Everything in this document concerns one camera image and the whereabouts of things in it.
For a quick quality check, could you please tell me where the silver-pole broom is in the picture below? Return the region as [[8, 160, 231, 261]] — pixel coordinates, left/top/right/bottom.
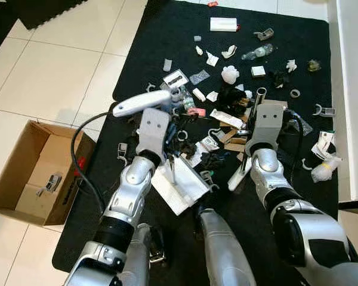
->
[[228, 86, 269, 191]]

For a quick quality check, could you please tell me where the black foam floor mat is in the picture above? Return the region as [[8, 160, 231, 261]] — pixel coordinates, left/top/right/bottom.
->
[[0, 0, 88, 63]]

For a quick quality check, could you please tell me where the crushed clear plastic bottle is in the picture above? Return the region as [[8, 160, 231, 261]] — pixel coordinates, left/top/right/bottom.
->
[[289, 113, 314, 136]]

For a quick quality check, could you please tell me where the green-label plastic bottle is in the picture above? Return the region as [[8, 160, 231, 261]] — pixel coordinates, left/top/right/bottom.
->
[[178, 86, 196, 111]]

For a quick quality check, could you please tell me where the small printed card package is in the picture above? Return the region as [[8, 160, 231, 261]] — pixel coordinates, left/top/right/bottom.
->
[[194, 136, 221, 157]]

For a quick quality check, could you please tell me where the white plastic hook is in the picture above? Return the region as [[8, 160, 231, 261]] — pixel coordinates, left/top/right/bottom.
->
[[313, 104, 336, 118]]

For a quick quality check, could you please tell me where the white printed card packaging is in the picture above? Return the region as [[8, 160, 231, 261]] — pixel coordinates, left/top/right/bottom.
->
[[311, 131, 336, 160]]

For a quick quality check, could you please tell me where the black crumpled cloth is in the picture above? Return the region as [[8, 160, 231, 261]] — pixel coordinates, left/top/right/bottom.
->
[[268, 70, 292, 90]]

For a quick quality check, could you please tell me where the white and black card package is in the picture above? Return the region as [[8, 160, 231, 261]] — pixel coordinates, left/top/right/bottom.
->
[[162, 70, 190, 90]]

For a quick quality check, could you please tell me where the long white paper strip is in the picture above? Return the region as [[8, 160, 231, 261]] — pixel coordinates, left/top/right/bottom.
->
[[210, 109, 245, 129]]

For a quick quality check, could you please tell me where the clear plastic bag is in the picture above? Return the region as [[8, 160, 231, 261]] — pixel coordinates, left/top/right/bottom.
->
[[190, 70, 211, 85]]

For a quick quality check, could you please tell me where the olive green crumpled wrapper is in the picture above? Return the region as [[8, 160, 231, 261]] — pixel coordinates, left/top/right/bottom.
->
[[307, 59, 323, 73]]

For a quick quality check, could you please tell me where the white bag with yellow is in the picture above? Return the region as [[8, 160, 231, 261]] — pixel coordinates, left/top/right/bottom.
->
[[310, 156, 342, 184]]

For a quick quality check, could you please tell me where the white crumpled paper ball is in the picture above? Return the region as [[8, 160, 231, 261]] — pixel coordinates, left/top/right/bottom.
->
[[221, 66, 240, 85]]

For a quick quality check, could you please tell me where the grey plastic clip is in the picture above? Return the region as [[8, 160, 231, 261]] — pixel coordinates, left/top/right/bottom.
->
[[254, 28, 275, 41]]

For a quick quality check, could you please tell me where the white curved plastic piece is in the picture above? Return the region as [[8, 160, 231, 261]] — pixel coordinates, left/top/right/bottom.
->
[[221, 45, 238, 60]]

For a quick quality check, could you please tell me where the large black rug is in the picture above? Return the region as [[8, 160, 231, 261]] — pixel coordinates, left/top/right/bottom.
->
[[53, 0, 339, 273]]

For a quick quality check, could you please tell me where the white rectangular box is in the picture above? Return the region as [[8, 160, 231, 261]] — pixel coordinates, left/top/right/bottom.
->
[[210, 17, 239, 32]]

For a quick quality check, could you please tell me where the silver robot left leg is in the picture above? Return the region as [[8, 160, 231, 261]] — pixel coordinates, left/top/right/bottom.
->
[[116, 223, 168, 286]]

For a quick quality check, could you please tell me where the silver robot leg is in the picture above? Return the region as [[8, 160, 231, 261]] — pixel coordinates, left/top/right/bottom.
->
[[116, 223, 168, 286], [194, 206, 257, 286]]

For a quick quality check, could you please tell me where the silver robot right leg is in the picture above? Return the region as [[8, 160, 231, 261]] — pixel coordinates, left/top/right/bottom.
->
[[194, 206, 257, 286]]

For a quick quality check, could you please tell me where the small grey plastic hook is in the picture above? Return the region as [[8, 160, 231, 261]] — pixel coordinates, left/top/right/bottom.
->
[[36, 173, 63, 197]]

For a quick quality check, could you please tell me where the open cardboard box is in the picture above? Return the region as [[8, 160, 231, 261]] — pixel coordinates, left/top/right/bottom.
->
[[0, 119, 97, 227]]

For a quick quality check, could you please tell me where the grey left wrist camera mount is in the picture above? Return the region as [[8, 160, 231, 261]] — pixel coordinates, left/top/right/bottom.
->
[[136, 108, 171, 157]]

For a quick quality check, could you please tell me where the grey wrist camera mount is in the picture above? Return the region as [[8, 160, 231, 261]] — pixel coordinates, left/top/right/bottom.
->
[[136, 108, 171, 157], [246, 101, 287, 157]]

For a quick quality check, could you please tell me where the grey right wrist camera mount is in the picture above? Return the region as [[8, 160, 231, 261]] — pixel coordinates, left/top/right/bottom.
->
[[246, 101, 287, 157]]

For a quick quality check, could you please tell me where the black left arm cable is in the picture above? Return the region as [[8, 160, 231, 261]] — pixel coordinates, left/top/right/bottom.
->
[[70, 110, 117, 212]]

